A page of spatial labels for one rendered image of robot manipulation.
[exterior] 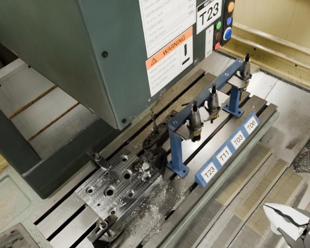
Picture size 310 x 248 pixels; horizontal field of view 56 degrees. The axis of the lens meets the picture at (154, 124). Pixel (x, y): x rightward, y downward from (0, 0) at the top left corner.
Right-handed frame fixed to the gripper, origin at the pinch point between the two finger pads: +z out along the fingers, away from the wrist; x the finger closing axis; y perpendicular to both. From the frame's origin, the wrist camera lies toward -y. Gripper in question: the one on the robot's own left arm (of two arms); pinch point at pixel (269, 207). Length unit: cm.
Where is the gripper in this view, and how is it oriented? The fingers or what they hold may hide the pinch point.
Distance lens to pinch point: 73.1
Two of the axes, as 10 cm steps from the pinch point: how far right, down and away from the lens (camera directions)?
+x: 6.8, -6.1, 4.0
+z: -7.3, -5.0, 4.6
